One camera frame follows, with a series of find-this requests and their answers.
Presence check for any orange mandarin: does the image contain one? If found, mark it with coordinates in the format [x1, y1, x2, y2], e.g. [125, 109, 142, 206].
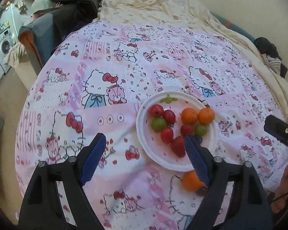
[181, 170, 205, 191]
[198, 108, 215, 125]
[180, 108, 198, 125]

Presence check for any white plastic bag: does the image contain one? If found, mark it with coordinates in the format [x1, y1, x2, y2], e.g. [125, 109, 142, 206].
[31, 0, 51, 14]

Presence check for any person right hand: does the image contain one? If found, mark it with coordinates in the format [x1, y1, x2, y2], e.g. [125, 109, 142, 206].
[271, 166, 288, 213]

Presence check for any red strawberry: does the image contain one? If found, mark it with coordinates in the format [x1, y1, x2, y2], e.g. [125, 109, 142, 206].
[170, 136, 186, 158]
[180, 124, 194, 138]

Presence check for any white washing machine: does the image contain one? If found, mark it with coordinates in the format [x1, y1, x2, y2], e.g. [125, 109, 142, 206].
[0, 28, 16, 74]

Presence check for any blue orange chair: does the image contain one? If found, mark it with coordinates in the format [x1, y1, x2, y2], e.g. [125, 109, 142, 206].
[18, 14, 60, 74]

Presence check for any striped garment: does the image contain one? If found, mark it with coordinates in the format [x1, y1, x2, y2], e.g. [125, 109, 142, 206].
[261, 53, 281, 75]

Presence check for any pink Hello Kitty quilt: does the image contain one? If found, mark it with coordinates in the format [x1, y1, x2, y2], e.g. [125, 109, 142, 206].
[15, 21, 288, 229]

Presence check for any pink strawberry plate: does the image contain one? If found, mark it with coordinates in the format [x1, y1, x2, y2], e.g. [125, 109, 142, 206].
[136, 91, 204, 172]

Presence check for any dark purple grape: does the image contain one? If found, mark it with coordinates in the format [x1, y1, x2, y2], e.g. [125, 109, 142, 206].
[194, 135, 202, 144]
[196, 186, 208, 196]

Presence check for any cream floral blanket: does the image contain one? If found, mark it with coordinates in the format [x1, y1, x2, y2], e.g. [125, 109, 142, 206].
[95, 0, 288, 123]

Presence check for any beige towel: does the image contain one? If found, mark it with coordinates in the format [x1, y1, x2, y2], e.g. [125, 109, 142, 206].
[3, 42, 26, 69]

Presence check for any green grape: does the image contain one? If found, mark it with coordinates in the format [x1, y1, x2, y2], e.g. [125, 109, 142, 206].
[194, 124, 207, 136]
[151, 117, 167, 132]

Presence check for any black clothes pile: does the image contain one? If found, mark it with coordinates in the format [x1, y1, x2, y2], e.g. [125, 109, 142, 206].
[254, 37, 288, 78]

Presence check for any red cherry tomato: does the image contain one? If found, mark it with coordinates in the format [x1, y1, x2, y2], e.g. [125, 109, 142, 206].
[149, 104, 164, 117]
[160, 128, 174, 144]
[162, 110, 176, 125]

